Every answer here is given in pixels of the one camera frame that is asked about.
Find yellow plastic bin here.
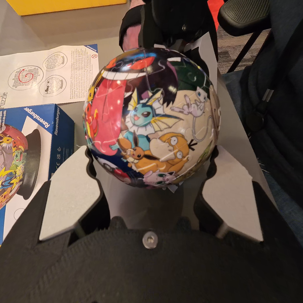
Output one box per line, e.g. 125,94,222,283
6,0,127,16

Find black office chair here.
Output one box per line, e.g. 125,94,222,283
218,0,273,71

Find blue puzzle box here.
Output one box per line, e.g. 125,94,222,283
0,103,75,246

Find person's blue jeans leg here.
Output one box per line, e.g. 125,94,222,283
260,163,303,215

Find person's dark jacket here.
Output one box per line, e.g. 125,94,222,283
236,0,303,171

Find jacket drawstring cord stopper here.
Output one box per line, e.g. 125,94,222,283
246,88,273,131

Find orange traffic cone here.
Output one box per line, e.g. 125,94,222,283
209,0,225,27

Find colourful cartoon puzzle ball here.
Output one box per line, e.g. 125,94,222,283
83,46,221,190

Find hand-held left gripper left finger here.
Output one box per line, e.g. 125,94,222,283
39,144,112,240

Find person's right hand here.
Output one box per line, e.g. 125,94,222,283
119,4,146,53

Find white instruction sheet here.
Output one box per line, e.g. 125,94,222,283
0,43,100,104

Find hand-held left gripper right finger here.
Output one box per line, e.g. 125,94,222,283
194,144,265,242

